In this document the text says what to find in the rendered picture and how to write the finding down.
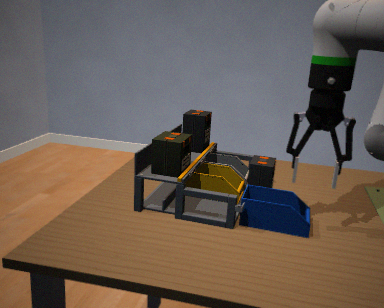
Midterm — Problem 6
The blue bin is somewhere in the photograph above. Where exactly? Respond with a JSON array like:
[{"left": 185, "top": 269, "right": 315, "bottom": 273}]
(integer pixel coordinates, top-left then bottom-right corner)
[{"left": 239, "top": 185, "right": 311, "bottom": 238}]

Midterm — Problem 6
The dark grey metal shelf rack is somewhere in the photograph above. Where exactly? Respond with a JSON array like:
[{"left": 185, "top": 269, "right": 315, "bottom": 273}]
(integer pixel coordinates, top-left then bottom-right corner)
[{"left": 134, "top": 142, "right": 254, "bottom": 229}]

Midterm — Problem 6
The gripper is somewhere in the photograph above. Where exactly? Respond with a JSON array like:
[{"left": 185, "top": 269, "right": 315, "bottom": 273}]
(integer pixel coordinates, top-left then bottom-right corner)
[{"left": 286, "top": 89, "right": 356, "bottom": 189}]

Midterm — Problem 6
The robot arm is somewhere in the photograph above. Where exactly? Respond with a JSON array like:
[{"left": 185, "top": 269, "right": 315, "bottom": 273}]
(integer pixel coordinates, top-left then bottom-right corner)
[{"left": 308, "top": 0, "right": 384, "bottom": 161}]

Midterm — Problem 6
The yellow open bin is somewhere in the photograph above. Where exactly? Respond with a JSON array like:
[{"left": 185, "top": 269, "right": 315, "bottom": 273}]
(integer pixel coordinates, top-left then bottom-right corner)
[{"left": 186, "top": 163, "right": 244, "bottom": 204}]

